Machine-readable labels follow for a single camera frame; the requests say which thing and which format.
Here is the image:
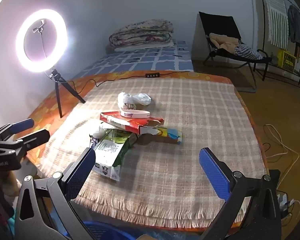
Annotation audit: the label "white power strip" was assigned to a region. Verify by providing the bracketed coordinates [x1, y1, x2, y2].
[276, 191, 300, 219]

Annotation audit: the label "white plastic bag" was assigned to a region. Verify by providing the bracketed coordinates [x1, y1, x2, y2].
[117, 92, 152, 111]

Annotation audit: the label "striped cloth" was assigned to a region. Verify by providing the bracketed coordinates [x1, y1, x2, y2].
[235, 44, 265, 61]

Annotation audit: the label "black tripod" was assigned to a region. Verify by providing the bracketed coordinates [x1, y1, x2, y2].
[49, 69, 86, 118]

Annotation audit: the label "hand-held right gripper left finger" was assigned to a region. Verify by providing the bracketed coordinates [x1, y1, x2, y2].
[14, 147, 97, 240]

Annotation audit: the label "yellow plastic crate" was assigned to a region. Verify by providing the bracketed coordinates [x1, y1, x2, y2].
[276, 49, 297, 72]

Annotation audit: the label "dark hanging jacket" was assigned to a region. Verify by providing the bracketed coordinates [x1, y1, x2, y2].
[287, 5, 300, 52]

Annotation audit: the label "green white carton box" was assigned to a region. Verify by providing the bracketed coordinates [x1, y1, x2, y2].
[90, 129, 138, 182]

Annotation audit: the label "floor cables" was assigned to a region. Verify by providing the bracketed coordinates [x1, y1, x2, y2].
[262, 124, 300, 178]

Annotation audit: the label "black metal clothes rack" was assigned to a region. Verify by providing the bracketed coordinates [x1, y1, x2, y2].
[257, 0, 300, 93]

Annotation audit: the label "folded floral quilt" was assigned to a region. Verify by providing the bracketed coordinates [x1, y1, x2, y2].
[109, 19, 175, 53]

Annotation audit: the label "phone holder clamp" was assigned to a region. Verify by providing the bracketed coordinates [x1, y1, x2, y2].
[32, 19, 46, 34]

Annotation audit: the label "white ring light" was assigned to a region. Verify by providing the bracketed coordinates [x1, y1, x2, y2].
[15, 9, 68, 73]

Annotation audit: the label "white tissue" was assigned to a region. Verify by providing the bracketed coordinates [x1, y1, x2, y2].
[90, 124, 108, 140]

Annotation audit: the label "beige cloth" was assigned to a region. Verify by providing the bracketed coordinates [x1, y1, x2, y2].
[209, 33, 243, 53]

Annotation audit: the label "blue checkered bedsheet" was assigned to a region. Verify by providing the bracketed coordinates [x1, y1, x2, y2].
[84, 40, 194, 77]

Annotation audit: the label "black folding lounge chair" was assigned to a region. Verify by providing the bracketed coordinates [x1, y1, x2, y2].
[198, 11, 273, 90]

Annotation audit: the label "blue yellow wrapper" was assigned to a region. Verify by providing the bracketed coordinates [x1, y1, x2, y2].
[150, 126, 183, 145]

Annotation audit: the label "white striped hanging towel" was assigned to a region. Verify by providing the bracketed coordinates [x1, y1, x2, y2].
[262, 0, 290, 50]

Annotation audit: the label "red cardboard box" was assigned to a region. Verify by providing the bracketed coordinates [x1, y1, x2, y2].
[99, 111, 165, 134]

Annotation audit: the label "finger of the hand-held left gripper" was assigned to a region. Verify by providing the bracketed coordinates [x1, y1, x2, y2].
[0, 129, 50, 155]
[0, 118, 35, 143]

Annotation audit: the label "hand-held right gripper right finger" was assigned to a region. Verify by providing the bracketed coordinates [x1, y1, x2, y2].
[199, 147, 282, 240]

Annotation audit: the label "beige plaid fringed blanket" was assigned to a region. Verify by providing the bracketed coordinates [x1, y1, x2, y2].
[37, 76, 268, 230]

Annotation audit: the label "black ring light cable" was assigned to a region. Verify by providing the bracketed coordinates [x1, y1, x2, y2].
[65, 71, 199, 98]

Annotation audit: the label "white wristband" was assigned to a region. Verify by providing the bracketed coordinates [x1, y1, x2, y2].
[120, 109, 150, 119]

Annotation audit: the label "blue plastic basket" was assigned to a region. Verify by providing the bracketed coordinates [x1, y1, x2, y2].
[82, 221, 147, 240]

